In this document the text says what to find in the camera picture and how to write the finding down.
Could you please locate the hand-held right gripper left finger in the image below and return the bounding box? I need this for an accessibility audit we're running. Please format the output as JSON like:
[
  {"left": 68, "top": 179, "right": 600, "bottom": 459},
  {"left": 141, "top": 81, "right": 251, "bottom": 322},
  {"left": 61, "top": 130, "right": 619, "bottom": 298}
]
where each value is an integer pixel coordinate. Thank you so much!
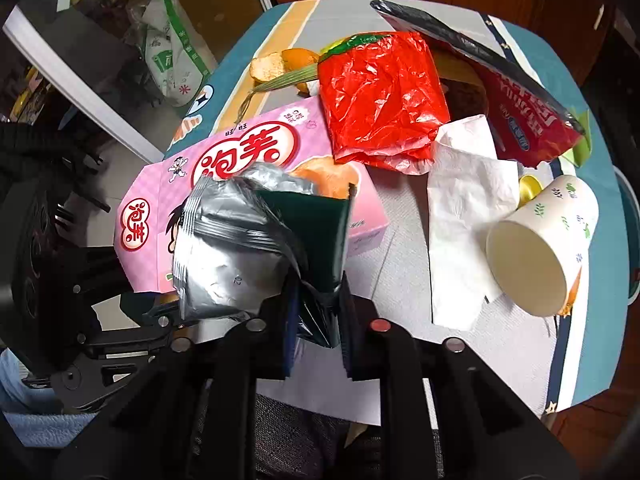
[{"left": 52, "top": 277, "right": 306, "bottom": 480}]

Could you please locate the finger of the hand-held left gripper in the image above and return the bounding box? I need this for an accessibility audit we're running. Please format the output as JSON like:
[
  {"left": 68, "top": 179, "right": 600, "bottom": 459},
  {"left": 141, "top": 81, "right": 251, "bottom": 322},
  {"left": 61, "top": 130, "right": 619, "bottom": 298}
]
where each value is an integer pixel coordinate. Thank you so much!
[
  {"left": 50, "top": 332, "right": 176, "bottom": 411},
  {"left": 90, "top": 291, "right": 183, "bottom": 333}
]

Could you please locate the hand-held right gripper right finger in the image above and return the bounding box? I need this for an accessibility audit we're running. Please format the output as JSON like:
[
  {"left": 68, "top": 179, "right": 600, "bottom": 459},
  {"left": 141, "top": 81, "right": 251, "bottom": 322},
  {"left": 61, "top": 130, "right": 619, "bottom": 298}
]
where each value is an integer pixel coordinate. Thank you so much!
[{"left": 339, "top": 282, "right": 581, "bottom": 480}]

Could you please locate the silver green foil wrapper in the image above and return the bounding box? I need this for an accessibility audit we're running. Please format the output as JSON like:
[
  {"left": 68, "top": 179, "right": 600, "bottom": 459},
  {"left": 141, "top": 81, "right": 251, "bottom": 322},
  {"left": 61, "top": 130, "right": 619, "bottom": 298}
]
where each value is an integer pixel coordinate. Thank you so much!
[{"left": 171, "top": 162, "right": 357, "bottom": 348}]

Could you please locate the pink snack box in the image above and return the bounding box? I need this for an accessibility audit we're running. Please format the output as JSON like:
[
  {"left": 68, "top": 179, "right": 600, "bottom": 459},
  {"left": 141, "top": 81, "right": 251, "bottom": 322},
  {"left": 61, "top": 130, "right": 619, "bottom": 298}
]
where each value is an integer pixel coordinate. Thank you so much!
[{"left": 112, "top": 96, "right": 390, "bottom": 295}]

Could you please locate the leaf print paper cup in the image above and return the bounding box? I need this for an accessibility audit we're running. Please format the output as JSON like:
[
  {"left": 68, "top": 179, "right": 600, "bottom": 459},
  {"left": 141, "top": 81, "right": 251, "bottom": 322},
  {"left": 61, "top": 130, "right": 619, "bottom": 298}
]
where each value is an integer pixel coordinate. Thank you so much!
[{"left": 486, "top": 175, "right": 600, "bottom": 318}]

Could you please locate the red plastic bag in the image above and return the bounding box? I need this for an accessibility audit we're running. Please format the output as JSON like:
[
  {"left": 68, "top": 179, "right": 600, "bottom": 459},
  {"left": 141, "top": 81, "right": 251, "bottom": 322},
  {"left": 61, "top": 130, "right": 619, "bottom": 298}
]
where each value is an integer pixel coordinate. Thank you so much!
[{"left": 317, "top": 31, "right": 452, "bottom": 176}]

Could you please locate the orange peel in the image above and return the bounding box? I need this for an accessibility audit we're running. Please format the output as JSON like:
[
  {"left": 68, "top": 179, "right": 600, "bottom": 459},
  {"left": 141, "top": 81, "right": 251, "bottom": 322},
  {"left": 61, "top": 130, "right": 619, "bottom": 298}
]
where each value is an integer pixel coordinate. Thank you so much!
[{"left": 281, "top": 48, "right": 321, "bottom": 96}]

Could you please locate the red snack bag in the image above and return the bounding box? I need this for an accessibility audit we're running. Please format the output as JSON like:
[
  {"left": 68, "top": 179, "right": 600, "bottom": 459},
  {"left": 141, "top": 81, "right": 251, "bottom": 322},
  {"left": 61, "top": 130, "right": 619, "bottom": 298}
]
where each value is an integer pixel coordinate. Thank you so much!
[{"left": 370, "top": 0, "right": 587, "bottom": 168}]

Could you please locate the person's blue jeans leg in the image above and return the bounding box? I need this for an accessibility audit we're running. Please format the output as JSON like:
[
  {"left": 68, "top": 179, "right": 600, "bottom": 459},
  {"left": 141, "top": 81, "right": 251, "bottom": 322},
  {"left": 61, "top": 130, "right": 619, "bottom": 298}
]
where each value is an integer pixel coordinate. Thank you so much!
[{"left": 0, "top": 347, "right": 96, "bottom": 448}]

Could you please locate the teal grey tablecloth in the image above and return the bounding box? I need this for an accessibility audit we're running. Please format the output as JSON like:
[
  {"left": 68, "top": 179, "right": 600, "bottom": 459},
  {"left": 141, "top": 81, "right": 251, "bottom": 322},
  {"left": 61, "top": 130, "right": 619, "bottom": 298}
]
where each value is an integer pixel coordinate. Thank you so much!
[{"left": 162, "top": 0, "right": 631, "bottom": 418}]

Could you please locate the person's dark grey clothing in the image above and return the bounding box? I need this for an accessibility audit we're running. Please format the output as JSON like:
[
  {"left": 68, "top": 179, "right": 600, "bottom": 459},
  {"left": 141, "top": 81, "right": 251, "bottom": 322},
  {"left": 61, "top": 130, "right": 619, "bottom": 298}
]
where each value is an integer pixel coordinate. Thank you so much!
[{"left": 192, "top": 390, "right": 446, "bottom": 480}]

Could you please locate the black chair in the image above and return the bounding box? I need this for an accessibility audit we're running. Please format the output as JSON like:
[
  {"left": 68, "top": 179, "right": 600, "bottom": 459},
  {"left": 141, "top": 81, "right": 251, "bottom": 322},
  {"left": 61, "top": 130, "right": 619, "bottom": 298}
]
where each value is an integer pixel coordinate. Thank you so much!
[{"left": 0, "top": 120, "right": 113, "bottom": 216}]

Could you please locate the white paper tissue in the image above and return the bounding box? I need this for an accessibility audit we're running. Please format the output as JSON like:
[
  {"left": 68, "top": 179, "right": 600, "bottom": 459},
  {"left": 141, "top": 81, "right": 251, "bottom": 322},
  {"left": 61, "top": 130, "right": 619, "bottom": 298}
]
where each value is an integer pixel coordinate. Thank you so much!
[{"left": 426, "top": 114, "right": 521, "bottom": 332}]

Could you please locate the small gold cap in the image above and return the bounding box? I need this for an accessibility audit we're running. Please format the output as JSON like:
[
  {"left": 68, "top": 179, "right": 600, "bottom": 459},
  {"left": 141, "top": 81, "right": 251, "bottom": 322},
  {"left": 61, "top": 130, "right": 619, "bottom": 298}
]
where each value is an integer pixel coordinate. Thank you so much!
[{"left": 518, "top": 175, "right": 543, "bottom": 206}]

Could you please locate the white green plastic bag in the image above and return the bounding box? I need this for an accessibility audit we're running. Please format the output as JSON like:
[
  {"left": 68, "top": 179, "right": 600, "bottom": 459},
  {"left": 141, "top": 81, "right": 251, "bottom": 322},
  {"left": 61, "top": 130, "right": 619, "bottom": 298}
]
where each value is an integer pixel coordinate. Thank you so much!
[{"left": 131, "top": 0, "right": 213, "bottom": 107}]

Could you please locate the green corn husk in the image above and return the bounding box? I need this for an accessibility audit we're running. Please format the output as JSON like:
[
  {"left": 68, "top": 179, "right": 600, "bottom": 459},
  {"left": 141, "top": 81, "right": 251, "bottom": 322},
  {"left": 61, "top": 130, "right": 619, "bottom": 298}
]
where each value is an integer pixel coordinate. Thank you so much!
[{"left": 235, "top": 62, "right": 321, "bottom": 117}]

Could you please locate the bread piece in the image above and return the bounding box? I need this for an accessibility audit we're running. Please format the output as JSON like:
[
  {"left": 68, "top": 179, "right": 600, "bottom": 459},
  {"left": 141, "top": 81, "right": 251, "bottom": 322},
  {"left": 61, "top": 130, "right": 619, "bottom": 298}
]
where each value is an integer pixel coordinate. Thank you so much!
[{"left": 249, "top": 52, "right": 287, "bottom": 83}]

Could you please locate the green paper slip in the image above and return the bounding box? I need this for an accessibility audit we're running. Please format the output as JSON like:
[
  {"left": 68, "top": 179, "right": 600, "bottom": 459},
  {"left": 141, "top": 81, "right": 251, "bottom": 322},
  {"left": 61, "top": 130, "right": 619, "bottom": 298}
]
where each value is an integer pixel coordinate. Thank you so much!
[{"left": 560, "top": 110, "right": 594, "bottom": 168}]

